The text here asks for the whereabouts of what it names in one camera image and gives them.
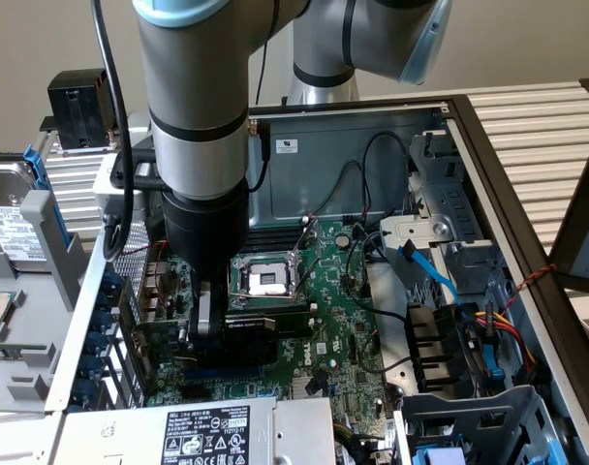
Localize low looped black wire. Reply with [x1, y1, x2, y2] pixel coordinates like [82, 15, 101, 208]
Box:
[309, 159, 366, 217]

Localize thick black camera cable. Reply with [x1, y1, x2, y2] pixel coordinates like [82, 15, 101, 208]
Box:
[89, 0, 137, 264]

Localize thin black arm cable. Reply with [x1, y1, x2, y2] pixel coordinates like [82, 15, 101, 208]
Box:
[245, 41, 272, 195]

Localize green Dell motherboard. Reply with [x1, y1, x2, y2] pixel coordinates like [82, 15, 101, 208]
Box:
[143, 220, 402, 437]

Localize silver chipset heatsink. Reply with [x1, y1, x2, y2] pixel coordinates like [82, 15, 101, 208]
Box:
[292, 375, 330, 399]

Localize blue slot retainer clip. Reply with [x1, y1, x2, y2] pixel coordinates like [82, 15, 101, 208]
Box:
[88, 309, 115, 335]
[69, 377, 100, 406]
[94, 269, 120, 309]
[83, 331, 109, 359]
[76, 356, 105, 382]

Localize silver hard disk drive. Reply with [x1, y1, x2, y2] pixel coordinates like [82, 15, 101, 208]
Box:
[0, 153, 51, 272]

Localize open grey PC case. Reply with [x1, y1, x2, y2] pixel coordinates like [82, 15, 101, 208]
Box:
[45, 94, 589, 465]

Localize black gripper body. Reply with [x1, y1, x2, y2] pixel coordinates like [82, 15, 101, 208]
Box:
[159, 177, 251, 293]

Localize black plastic fan shroud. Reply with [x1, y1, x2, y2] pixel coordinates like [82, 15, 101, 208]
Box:
[404, 301, 476, 394]

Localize coloured power wire bundle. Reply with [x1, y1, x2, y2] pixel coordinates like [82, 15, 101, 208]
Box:
[472, 309, 539, 370]

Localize blue plastic disk caddy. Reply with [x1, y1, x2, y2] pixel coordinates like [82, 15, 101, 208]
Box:
[21, 143, 58, 233]

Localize grey metal disk bay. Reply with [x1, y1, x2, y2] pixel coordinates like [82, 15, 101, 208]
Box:
[393, 385, 573, 465]

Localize red black twisted wire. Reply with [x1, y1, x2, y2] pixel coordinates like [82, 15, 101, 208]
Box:
[497, 263, 558, 317]

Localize CPU socket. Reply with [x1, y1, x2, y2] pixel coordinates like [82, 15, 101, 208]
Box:
[229, 254, 309, 310]

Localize silver metal drive bracket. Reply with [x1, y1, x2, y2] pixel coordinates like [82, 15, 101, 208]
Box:
[379, 129, 504, 311]

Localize blue expansion slot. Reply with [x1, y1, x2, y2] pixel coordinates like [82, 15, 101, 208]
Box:
[183, 366, 266, 383]

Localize black NVIDIA graphics card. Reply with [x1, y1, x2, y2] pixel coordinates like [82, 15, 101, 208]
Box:
[128, 313, 280, 370]

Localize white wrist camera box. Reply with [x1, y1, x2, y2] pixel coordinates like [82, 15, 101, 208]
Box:
[93, 147, 166, 230]

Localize blue SATA wire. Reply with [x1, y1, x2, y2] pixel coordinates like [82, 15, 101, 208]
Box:
[398, 238, 471, 317]

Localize blue plastic clip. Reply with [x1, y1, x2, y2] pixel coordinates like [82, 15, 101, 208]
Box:
[484, 333, 505, 385]

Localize thin red wire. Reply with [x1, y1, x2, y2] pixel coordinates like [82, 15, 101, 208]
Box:
[121, 240, 169, 312]

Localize black CPU cooler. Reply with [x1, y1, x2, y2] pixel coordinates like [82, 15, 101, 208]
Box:
[46, 67, 119, 152]

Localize tall looped black wire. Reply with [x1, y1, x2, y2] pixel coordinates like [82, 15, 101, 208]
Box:
[361, 131, 413, 217]

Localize yellow black power wires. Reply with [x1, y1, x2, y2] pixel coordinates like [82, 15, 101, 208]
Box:
[333, 420, 373, 456]

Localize empty black RAM slot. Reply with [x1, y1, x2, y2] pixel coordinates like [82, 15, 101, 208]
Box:
[226, 301, 318, 317]

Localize grey plastic parts rack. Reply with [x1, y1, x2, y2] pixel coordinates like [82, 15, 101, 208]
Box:
[0, 188, 107, 413]

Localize grey power supply unit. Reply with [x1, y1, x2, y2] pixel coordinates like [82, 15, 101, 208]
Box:
[46, 396, 337, 465]

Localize black framed panel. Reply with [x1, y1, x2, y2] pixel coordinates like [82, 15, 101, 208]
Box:
[548, 128, 589, 292]

